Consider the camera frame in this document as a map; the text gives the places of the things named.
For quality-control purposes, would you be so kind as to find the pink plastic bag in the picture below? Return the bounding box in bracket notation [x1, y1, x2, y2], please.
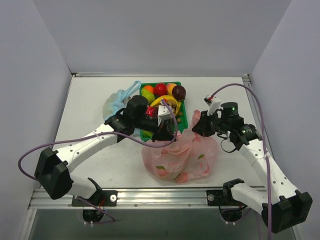
[141, 110, 219, 184]

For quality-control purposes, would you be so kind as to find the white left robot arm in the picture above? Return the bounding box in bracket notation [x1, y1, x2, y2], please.
[34, 95, 178, 206]

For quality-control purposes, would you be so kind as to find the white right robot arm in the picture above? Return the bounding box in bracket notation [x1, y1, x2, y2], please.
[192, 100, 313, 234]

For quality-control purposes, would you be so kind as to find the small red fake apple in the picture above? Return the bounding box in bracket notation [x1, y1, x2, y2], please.
[146, 106, 158, 118]

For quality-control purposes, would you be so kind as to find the brown fake longan bunch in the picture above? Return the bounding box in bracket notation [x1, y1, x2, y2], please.
[168, 100, 182, 123]

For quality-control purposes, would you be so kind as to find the yellow fake banana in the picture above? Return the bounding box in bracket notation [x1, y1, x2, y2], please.
[150, 95, 182, 116]

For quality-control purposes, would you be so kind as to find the green fake pear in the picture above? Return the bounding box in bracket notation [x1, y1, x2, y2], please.
[141, 88, 155, 105]

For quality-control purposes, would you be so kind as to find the dark purple fake plum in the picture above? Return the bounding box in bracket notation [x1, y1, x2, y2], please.
[171, 85, 187, 101]

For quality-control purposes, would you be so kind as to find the red fake fruit back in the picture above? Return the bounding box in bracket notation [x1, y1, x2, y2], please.
[153, 83, 168, 97]

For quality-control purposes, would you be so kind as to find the peach fake fruit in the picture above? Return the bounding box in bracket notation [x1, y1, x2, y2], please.
[166, 83, 176, 95]

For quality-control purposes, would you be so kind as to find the orange fake tangerine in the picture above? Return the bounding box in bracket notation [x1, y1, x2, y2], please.
[143, 85, 154, 93]

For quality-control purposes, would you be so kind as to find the blue tied plastic bag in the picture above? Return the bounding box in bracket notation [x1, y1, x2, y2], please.
[102, 80, 142, 121]

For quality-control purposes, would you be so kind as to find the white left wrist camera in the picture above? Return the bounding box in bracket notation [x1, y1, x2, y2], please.
[157, 105, 173, 126]

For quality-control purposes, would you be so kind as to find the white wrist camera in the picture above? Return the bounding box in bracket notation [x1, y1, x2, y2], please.
[157, 105, 173, 126]
[204, 95, 221, 116]

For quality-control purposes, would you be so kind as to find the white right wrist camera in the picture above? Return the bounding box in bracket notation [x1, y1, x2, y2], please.
[204, 95, 221, 116]

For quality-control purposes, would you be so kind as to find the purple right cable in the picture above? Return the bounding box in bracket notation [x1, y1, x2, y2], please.
[212, 83, 274, 240]

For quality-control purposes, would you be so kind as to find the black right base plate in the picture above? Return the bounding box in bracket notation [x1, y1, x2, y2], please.
[206, 189, 244, 207]

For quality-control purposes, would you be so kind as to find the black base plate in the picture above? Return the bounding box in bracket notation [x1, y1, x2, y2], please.
[84, 190, 118, 207]
[206, 189, 244, 207]

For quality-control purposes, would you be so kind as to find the aluminium front rail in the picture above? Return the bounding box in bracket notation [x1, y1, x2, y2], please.
[28, 187, 222, 210]

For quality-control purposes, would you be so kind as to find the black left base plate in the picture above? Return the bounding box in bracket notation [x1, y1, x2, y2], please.
[84, 190, 118, 207]

